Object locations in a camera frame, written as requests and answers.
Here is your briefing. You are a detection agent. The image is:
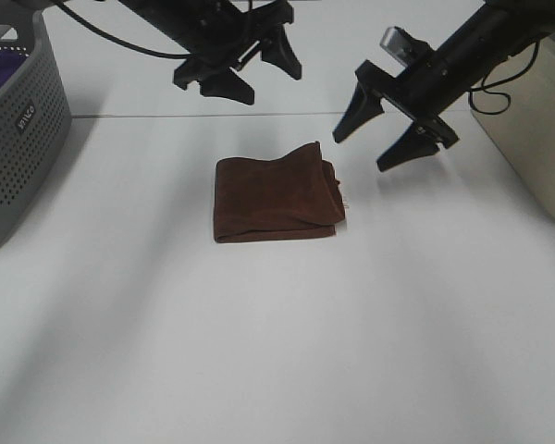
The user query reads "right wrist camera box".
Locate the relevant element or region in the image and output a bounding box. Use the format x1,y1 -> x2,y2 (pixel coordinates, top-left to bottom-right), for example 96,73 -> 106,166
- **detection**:
379,26 -> 433,68

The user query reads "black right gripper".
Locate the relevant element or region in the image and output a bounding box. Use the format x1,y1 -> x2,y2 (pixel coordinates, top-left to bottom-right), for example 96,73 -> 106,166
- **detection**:
332,50 -> 458,172

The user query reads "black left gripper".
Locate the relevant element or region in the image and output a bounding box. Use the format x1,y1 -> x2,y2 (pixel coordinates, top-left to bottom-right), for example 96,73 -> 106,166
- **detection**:
172,1 -> 302,105

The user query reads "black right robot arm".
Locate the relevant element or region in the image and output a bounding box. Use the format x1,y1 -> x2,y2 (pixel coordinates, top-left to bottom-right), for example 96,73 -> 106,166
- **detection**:
333,1 -> 555,172

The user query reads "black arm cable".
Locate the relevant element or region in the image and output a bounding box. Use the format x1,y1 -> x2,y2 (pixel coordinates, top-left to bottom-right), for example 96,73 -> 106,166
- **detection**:
465,39 -> 540,116
50,0 -> 195,60

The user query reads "beige plastic bin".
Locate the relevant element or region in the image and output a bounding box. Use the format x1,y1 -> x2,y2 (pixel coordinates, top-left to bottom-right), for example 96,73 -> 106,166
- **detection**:
474,34 -> 555,219

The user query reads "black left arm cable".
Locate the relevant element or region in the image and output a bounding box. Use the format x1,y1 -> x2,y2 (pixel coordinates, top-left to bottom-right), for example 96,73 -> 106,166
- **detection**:
50,0 -> 195,60

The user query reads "brown towel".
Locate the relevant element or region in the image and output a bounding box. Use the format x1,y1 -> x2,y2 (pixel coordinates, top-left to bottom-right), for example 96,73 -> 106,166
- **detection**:
213,142 -> 346,243

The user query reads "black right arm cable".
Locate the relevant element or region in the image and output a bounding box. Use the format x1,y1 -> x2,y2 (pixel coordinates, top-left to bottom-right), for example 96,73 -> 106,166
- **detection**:
465,39 -> 540,116

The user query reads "grey perforated plastic basket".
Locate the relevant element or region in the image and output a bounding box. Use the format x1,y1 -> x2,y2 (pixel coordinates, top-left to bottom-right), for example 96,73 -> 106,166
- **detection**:
0,1 -> 71,246

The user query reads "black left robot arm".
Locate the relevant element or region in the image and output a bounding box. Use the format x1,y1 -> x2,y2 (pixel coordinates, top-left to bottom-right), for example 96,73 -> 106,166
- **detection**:
122,0 -> 302,105

